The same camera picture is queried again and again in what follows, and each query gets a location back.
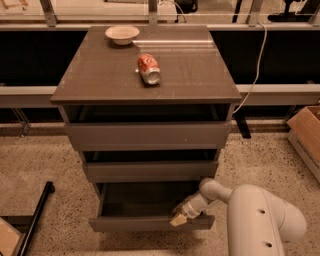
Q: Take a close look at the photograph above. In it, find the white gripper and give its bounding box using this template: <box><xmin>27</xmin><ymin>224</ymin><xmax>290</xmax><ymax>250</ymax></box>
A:
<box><xmin>170</xmin><ymin>193</ymin><xmax>212</xmax><ymax>227</ymax></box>

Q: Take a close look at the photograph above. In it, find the grey bottom drawer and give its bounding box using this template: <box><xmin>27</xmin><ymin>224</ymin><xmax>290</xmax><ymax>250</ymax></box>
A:
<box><xmin>89</xmin><ymin>181</ymin><xmax>215</xmax><ymax>232</ymax></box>

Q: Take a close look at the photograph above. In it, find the grey drawer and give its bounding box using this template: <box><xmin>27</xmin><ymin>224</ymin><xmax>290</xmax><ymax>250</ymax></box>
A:
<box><xmin>89</xmin><ymin>181</ymin><xmax>215</xmax><ymax>232</ymax></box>
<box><xmin>65</xmin><ymin>122</ymin><xmax>230</xmax><ymax>151</ymax></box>
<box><xmin>83</xmin><ymin>161</ymin><xmax>218</xmax><ymax>183</ymax></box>

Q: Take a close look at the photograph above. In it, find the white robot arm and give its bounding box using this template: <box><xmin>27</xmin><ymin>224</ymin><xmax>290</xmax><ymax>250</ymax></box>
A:
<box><xmin>170</xmin><ymin>178</ymin><xmax>307</xmax><ymax>256</ymax></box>

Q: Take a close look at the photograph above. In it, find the grey middle drawer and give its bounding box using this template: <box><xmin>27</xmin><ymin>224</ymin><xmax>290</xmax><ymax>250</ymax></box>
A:
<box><xmin>83</xmin><ymin>161</ymin><xmax>218</xmax><ymax>183</ymax></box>

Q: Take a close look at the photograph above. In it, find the grey top drawer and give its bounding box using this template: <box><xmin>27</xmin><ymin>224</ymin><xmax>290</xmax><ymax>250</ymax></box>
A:
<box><xmin>65</xmin><ymin>122</ymin><xmax>230</xmax><ymax>151</ymax></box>

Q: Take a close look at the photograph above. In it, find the grey drawer cabinet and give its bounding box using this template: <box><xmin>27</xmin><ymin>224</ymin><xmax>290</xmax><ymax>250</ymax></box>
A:
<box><xmin>50</xmin><ymin>25</ymin><xmax>243</xmax><ymax>201</ymax></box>

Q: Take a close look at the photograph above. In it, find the black pole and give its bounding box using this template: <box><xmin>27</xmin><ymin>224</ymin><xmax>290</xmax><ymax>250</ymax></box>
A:
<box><xmin>17</xmin><ymin>181</ymin><xmax>55</xmax><ymax>256</ymax></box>

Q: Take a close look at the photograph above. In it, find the cardboard box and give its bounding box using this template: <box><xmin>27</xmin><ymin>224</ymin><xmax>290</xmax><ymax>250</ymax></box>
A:
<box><xmin>287</xmin><ymin>106</ymin><xmax>320</xmax><ymax>183</ymax></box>

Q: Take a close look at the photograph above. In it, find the red soda can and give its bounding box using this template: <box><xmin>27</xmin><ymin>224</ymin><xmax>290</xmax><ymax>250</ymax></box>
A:
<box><xmin>138</xmin><ymin>53</ymin><xmax>161</xmax><ymax>85</ymax></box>

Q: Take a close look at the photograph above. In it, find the white bowl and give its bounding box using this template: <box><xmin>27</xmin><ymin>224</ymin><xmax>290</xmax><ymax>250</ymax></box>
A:
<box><xmin>105</xmin><ymin>25</ymin><xmax>140</xmax><ymax>46</ymax></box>

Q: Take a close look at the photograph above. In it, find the black bracket leg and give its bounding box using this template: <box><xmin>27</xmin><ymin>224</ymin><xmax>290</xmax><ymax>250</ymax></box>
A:
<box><xmin>234</xmin><ymin>111</ymin><xmax>251</xmax><ymax>139</ymax></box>

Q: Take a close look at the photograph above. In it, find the grey metal rail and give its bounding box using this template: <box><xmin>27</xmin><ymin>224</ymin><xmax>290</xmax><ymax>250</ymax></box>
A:
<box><xmin>0</xmin><ymin>84</ymin><xmax>320</xmax><ymax>108</ymax></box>

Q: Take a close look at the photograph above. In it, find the white cable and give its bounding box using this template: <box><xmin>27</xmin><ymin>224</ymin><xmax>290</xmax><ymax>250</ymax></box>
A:
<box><xmin>232</xmin><ymin>22</ymin><xmax>269</xmax><ymax>115</ymax></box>

